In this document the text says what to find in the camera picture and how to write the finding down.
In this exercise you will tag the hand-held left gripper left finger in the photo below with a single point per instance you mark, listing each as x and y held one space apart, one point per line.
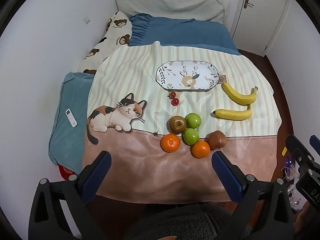
99 171

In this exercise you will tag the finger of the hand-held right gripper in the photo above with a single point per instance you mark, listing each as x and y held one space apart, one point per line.
315 142
297 150

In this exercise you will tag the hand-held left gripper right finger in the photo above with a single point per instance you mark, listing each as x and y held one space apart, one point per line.
225 171

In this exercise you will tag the dark red apple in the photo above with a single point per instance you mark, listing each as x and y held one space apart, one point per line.
217 140

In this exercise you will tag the orange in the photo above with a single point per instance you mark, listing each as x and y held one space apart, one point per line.
201 149
170 143

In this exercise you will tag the green apple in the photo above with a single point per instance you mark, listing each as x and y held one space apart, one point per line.
191 136
193 120

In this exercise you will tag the yellow banana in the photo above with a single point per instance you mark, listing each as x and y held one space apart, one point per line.
237 95
232 115

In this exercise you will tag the brownish red apple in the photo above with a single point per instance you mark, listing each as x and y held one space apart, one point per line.
177 124

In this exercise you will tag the oval floral plate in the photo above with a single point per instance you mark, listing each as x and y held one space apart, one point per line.
187 76

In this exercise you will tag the person's right hand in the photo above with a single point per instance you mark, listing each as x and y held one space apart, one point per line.
302 217

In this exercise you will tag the red round object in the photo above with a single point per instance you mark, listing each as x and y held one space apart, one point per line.
66 172

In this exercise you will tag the teal cushion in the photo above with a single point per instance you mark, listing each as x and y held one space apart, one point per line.
65 137

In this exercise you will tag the white remote control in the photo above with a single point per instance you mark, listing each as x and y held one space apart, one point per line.
71 117

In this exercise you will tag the grey fleece clothing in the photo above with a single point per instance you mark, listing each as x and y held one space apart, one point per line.
180 222

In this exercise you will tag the red cherry tomato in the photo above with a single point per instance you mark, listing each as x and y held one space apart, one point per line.
173 95
175 101

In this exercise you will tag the brown plate tag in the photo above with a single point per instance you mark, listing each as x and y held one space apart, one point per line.
222 78

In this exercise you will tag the striped cat print blanket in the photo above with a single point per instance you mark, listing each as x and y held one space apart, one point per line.
140 80

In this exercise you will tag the white door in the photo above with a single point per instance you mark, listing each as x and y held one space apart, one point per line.
260 17

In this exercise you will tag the bear print pillow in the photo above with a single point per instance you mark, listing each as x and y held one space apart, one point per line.
115 32

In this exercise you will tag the blue quilt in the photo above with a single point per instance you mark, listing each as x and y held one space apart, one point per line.
187 32

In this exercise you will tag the white quilted pillow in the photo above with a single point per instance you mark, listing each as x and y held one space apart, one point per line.
175 5

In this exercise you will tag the white wall switch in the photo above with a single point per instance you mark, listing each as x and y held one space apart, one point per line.
86 19

